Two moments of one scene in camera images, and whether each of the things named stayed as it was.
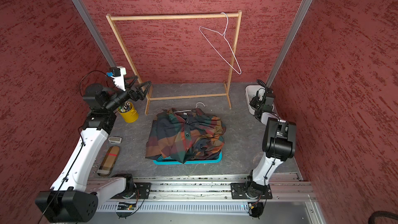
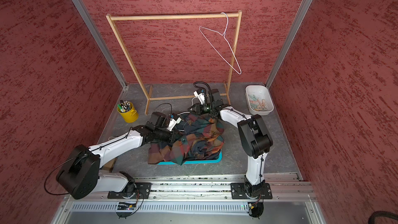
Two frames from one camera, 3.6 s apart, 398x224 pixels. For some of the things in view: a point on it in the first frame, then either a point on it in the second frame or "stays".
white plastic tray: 251,91 stays
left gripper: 139,95 to 173,135
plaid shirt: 185,135 stays
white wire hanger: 223,34 stays
